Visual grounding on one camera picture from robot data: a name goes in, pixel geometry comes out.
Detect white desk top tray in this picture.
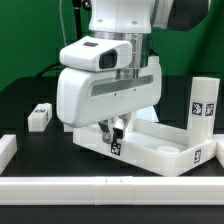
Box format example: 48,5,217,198
73,119,217,177

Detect black cable bundle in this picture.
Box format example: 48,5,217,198
35,61,66,78

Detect white left fence block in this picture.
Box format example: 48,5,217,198
0,135,17,175

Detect white front fence bar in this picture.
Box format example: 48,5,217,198
0,177,224,205

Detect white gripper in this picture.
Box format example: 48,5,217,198
56,36,161,144

